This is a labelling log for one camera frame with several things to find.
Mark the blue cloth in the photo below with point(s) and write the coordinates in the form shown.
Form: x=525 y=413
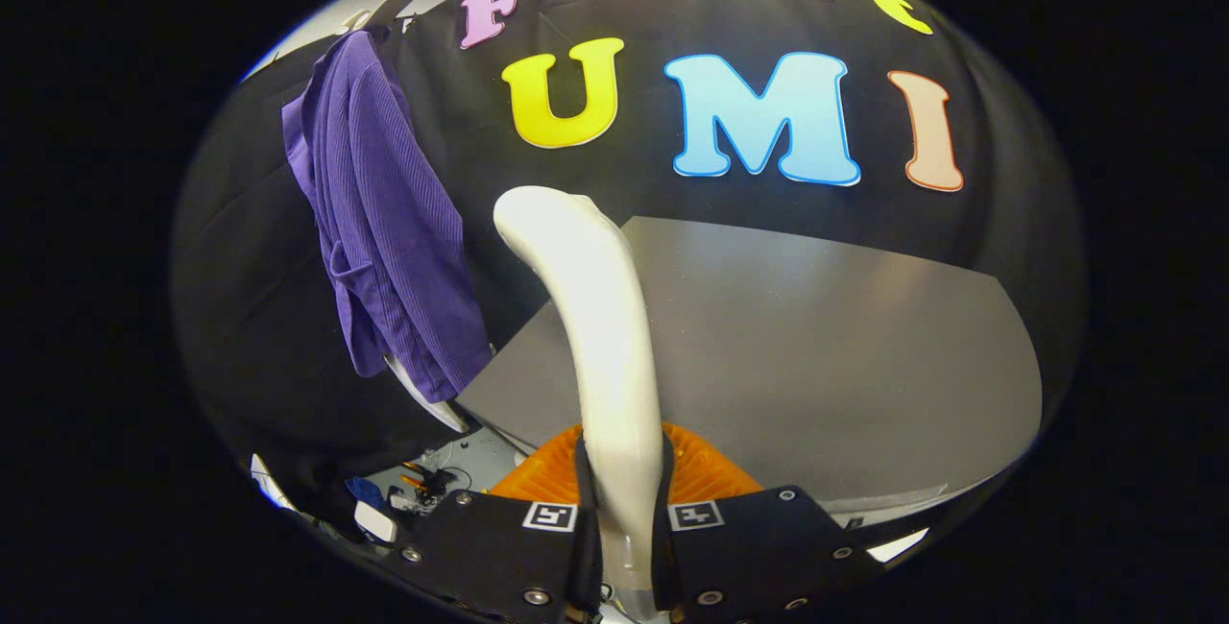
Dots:
x=365 y=492

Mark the purple jacket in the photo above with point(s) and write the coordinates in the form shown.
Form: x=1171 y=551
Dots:
x=384 y=221

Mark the grey drawer cabinet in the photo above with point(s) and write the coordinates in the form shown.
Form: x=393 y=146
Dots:
x=816 y=365

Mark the white paper sheet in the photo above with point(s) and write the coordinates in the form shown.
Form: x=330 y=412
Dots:
x=898 y=545

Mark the white clothes hanger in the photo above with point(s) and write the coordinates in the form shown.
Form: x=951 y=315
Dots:
x=394 y=2

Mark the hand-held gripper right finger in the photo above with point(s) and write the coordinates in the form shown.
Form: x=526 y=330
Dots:
x=759 y=557

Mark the small white box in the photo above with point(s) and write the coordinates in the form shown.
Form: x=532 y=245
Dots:
x=374 y=520

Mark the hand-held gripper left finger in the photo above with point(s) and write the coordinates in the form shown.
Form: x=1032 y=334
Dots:
x=499 y=557

